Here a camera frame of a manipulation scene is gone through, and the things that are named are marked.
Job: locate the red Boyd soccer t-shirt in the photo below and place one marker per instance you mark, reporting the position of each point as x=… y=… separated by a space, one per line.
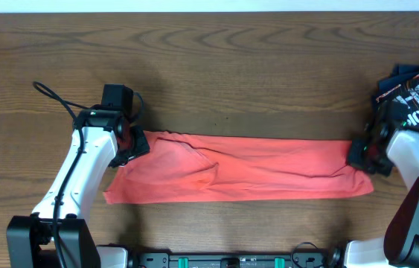
x=203 y=168

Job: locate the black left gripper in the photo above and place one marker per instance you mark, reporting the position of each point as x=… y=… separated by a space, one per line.
x=143 y=147

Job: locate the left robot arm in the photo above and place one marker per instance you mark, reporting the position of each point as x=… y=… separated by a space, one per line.
x=56 y=233

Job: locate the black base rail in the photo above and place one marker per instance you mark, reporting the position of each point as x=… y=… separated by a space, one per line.
x=307 y=259

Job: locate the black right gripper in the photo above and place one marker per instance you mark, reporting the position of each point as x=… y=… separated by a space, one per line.
x=355 y=159

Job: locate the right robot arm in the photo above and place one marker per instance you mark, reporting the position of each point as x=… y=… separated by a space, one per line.
x=389 y=142

